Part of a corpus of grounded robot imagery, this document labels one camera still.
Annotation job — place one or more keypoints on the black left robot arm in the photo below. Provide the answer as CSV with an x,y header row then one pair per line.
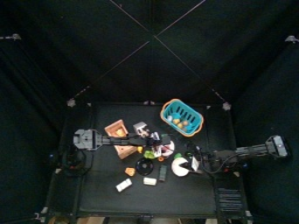
x,y
113,140

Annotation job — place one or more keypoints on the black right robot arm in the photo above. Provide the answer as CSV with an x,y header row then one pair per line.
x,y
253,151

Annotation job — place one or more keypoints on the pink and white toy pot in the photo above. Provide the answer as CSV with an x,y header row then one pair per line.
x,y
169,149

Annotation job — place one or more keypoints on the black pot lid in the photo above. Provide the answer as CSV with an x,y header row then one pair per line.
x,y
145,166

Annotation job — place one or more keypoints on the green toy vegetable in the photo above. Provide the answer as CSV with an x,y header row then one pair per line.
x,y
149,154

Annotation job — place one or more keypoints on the white toy plate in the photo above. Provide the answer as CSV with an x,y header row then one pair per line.
x,y
178,169

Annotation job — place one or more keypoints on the orange yellow toy carrot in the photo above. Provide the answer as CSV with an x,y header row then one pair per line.
x,y
141,149

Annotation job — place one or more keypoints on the small green toy piece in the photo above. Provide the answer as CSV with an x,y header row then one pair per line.
x,y
178,155

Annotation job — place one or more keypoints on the yellow toy food piece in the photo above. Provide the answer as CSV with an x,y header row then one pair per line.
x,y
177,121
181,126

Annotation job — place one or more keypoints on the dark grey rectangular block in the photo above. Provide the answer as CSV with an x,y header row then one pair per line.
x,y
162,173

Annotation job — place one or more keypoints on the grey white toy cube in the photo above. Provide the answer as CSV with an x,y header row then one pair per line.
x,y
141,127

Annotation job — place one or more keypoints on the white toy egg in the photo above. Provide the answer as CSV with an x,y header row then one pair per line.
x,y
170,118

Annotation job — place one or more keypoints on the orange toy food piece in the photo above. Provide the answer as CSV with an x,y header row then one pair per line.
x,y
186,123

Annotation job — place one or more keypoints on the teal basket with orange rim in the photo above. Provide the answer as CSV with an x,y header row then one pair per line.
x,y
182,117

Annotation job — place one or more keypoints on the orange toy cheese wedge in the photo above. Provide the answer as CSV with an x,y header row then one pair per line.
x,y
130,171

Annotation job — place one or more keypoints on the yellow toy in wooden box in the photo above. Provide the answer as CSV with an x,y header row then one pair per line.
x,y
121,132

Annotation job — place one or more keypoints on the cream rectangular toy block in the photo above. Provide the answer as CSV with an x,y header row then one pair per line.
x,y
150,181

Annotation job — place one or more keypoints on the white text label sticker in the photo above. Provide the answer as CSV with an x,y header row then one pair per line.
x,y
230,199

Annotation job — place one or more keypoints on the white rectangular toy block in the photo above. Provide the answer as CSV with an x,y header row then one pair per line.
x,y
124,185

